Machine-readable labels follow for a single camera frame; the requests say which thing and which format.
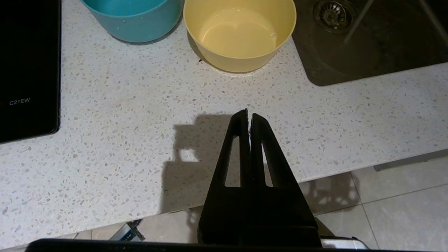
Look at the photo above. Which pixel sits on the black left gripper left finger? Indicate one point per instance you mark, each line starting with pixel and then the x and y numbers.
pixel 224 210

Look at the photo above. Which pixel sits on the stainless steel sink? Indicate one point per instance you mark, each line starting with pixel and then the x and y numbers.
pixel 385 45

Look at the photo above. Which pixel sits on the black induction cooktop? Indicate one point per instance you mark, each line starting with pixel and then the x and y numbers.
pixel 28 70

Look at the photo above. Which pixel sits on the blue plastic bowl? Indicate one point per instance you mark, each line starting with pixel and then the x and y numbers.
pixel 136 24

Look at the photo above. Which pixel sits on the yellow plastic bowl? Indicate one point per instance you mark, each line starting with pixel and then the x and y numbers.
pixel 238 35

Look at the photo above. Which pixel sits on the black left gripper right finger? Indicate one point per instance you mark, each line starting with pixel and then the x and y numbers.
pixel 283 210

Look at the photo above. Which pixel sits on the round metal sink drain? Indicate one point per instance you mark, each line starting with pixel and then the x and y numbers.
pixel 332 15

